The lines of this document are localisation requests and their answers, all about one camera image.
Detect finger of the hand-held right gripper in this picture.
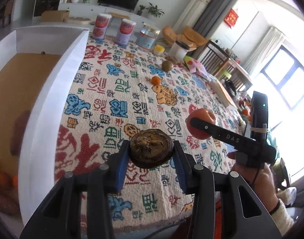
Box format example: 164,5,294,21
189,117,245,145

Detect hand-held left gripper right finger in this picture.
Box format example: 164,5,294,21
173,141,282,239

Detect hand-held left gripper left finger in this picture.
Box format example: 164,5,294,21
19,139,131,239

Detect red apple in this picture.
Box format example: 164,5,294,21
186,109,217,140

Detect dried shiitake mushroom front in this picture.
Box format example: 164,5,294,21
129,129,175,168

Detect white cardboard box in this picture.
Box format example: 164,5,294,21
0,26,90,232

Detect reddish brown sweet potato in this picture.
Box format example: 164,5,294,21
10,111,30,156
0,189,20,216

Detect dull brownish small orange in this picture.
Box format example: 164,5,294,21
0,172,13,191

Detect person's right hand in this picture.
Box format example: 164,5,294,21
228,151,278,212

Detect oranges beside table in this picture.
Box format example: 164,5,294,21
238,100,252,118

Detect thick paperback book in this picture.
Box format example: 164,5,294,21
209,80,238,110

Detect window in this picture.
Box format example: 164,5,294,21
260,45,304,108

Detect wooden chair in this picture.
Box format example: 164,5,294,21
199,40,252,90

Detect pink and green bag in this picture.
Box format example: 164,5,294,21
183,55,208,76

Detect white sheer curtain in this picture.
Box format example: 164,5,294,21
242,26,284,74

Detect clear jar black lid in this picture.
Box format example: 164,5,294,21
170,40,190,60

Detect orange cushions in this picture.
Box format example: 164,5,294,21
162,25,208,48

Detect clear jar blue label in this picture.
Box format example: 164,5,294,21
137,24,160,50

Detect grey curtain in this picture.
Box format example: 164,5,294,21
192,0,239,60

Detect white standing air conditioner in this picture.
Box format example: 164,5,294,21
173,0,212,34

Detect purple label tin can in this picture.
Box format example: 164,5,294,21
115,19,137,45

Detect large leafy potted plant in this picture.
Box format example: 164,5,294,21
146,3,165,18

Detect orange label tin can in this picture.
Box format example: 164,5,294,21
92,14,112,40

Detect brown cardboard box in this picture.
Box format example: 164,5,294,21
41,10,70,22

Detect red wall decoration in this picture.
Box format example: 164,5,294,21
224,9,239,26

